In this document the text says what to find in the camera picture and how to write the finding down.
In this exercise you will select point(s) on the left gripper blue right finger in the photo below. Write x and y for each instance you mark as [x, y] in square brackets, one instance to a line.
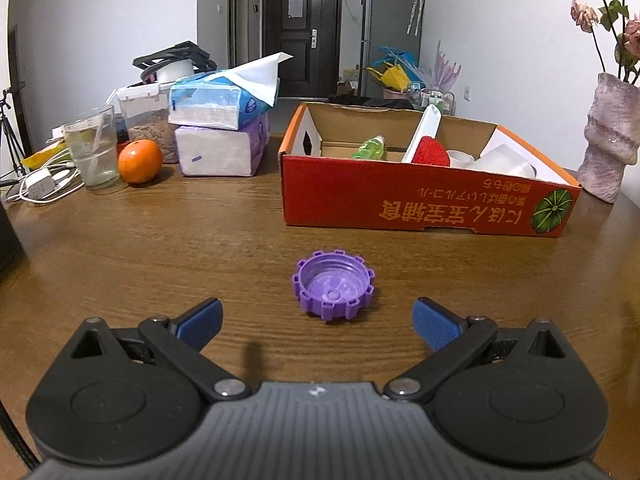
[456, 342]

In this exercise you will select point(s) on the metal storage cart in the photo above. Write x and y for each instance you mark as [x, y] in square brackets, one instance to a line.
[420, 98]

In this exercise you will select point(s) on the purple bottle cap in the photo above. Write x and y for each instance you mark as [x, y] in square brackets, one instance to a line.
[333, 285]

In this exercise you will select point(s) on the black monitor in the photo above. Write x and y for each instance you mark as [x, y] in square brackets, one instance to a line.
[11, 249]

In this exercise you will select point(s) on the orange fruit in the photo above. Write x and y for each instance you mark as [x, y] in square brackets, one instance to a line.
[140, 161]

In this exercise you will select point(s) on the dark front door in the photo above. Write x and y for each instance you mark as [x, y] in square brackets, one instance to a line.
[309, 31]

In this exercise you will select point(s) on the green spray bottle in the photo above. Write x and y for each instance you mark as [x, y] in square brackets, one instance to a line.
[372, 149]

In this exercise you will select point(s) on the clear plastic food container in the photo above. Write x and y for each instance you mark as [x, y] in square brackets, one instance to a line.
[145, 109]

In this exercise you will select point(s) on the pink textured vase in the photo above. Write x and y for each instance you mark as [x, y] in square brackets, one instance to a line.
[612, 134]

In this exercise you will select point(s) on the white charger with cables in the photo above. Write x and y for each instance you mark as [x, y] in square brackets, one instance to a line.
[46, 185]

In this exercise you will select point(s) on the red lint brush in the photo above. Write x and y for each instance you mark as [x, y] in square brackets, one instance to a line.
[423, 148]

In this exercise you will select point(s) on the grey refrigerator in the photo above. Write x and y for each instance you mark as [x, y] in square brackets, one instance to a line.
[386, 24]

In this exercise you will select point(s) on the red cardboard box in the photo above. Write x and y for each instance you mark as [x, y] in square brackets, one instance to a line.
[323, 186]

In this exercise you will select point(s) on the black items on container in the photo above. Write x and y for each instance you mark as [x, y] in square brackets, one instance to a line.
[170, 64]

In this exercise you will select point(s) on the dried pink roses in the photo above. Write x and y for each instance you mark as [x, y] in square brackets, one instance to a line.
[615, 18]

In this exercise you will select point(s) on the black bag on chair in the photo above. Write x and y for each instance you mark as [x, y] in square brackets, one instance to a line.
[364, 101]

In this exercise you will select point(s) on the purple tissue pack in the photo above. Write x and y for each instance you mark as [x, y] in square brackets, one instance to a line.
[206, 152]

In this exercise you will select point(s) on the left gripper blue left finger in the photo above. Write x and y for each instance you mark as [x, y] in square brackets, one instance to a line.
[176, 345]

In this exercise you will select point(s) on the clear drinking glass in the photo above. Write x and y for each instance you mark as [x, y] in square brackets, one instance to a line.
[92, 141]

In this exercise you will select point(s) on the grey tape roll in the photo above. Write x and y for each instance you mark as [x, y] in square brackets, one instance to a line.
[459, 159]

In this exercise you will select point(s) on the camera tripod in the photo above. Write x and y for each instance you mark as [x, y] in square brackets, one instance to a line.
[15, 150]

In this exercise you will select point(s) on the blue tissue pack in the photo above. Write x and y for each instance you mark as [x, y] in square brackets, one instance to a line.
[227, 99]

